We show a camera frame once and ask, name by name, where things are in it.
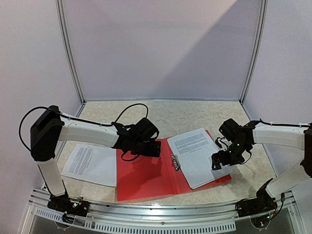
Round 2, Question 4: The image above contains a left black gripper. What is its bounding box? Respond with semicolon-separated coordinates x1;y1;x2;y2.
131;140;161;158

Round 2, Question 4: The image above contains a printed paper sheet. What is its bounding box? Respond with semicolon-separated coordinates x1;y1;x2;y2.
61;144;117;187
167;128;232;189

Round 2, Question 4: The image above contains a red file folder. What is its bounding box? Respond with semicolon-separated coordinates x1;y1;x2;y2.
117;138;232;202

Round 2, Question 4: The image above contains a chrome spine lever clip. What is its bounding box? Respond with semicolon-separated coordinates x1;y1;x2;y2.
171;155;181;172

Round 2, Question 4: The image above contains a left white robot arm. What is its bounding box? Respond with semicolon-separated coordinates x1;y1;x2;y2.
30;105;161;212

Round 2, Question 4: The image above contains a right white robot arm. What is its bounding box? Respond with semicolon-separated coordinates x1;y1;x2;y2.
212;118;312;213

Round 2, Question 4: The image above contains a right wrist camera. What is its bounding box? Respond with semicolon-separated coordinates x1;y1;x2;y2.
215;137;228;149

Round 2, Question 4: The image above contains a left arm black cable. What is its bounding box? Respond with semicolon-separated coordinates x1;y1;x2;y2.
18;103;150;161

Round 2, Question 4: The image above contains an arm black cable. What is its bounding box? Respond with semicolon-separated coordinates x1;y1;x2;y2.
214;118;312;166
18;103;150;161

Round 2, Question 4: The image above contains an aluminium front rail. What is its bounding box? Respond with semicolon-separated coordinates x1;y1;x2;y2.
20;189;305;234

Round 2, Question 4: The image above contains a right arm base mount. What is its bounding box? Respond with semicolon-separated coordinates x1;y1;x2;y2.
235;190;277;217

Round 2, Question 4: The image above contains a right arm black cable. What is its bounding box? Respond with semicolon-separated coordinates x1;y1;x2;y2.
214;118;312;166

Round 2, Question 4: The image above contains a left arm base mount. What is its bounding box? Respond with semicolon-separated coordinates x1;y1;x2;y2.
47;194;90;217

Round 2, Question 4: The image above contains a right aluminium corner post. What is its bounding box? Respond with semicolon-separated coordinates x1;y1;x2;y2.
239;0;268;105

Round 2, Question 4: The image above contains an aluminium corner post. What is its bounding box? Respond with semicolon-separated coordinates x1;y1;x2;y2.
56;0;85;104
239;0;268;105

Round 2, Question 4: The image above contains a left aluminium corner post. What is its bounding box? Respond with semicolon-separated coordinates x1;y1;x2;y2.
56;0;85;104

